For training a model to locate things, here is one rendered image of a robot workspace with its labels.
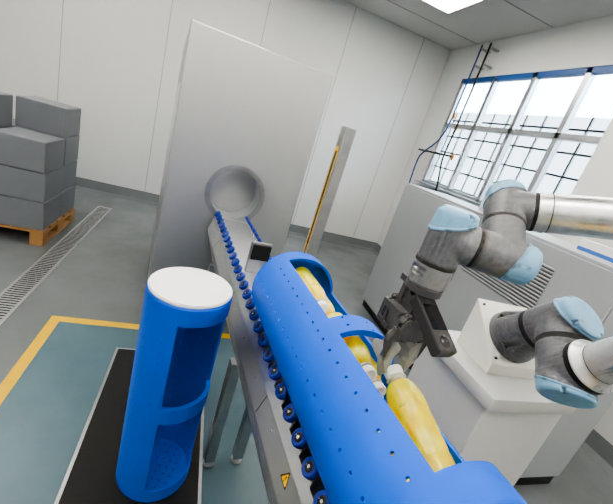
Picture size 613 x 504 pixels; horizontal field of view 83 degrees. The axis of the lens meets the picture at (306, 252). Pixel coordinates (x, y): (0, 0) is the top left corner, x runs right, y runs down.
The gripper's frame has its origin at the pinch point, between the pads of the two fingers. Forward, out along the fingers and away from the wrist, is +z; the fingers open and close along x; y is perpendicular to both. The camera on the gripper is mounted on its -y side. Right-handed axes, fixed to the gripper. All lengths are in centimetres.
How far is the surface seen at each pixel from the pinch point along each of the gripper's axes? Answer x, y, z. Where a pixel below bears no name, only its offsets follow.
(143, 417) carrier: 42, 51, 67
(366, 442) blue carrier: 11.6, -12.1, 3.9
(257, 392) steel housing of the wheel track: 13.3, 30.6, 35.7
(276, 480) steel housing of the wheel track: 13.9, 4.5, 36.9
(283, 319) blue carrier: 13.5, 28.9, 8.1
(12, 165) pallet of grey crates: 158, 305, 61
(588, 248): -176, 71, -24
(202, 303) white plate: 31, 52, 20
